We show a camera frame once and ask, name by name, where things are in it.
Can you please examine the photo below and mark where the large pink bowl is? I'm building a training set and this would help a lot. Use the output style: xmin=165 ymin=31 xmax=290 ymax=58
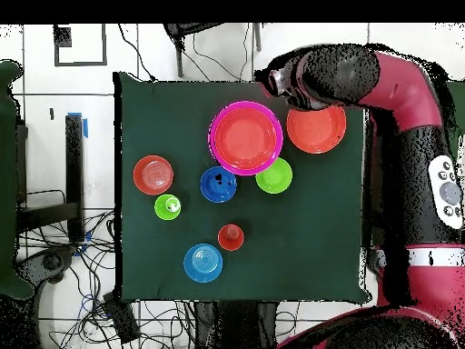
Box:
xmin=207 ymin=100 xmax=284 ymax=176

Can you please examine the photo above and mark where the large orange bowl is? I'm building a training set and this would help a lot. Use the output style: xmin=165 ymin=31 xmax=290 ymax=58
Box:
xmin=286 ymin=105 xmax=347 ymax=155
xmin=213 ymin=105 xmax=279 ymax=171

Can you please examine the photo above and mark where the dark blue bowl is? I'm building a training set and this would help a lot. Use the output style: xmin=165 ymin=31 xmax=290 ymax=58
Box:
xmin=200 ymin=165 xmax=238 ymax=204

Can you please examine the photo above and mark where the orange cup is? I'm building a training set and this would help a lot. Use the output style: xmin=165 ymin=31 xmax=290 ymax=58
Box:
xmin=217 ymin=223 xmax=245 ymax=252

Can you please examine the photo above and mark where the green bowl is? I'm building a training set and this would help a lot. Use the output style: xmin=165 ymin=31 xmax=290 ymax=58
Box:
xmin=255 ymin=157 xmax=293 ymax=194

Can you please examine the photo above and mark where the green cup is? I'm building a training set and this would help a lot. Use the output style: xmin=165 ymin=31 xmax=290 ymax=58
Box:
xmin=153 ymin=194 xmax=183 ymax=222

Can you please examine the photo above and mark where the small light blue bowl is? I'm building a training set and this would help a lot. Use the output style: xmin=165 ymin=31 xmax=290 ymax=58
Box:
xmin=183 ymin=243 xmax=223 ymax=284

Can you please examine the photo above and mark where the small orange bowl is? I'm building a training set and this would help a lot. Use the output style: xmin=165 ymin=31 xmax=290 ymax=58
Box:
xmin=133 ymin=155 xmax=174 ymax=196

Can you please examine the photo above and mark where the dark green table cloth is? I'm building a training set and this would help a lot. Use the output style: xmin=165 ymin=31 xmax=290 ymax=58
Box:
xmin=113 ymin=71 xmax=375 ymax=304

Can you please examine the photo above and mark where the black power strip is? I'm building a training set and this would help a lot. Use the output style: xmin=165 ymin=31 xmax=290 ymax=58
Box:
xmin=103 ymin=291 xmax=142 ymax=344

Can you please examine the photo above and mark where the green cloth on side table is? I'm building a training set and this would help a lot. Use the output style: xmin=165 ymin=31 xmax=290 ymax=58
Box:
xmin=0 ymin=59 xmax=35 ymax=301
xmin=448 ymin=81 xmax=465 ymax=154

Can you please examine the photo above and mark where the cable tangle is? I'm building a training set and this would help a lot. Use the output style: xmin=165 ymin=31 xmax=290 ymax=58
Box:
xmin=17 ymin=208 xmax=197 ymax=349

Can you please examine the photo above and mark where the black table frame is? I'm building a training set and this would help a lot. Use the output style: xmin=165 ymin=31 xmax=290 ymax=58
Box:
xmin=15 ymin=112 xmax=89 ymax=244

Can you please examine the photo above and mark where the grey pedestal foot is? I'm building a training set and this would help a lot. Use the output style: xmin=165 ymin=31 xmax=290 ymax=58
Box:
xmin=14 ymin=245 xmax=77 ymax=285

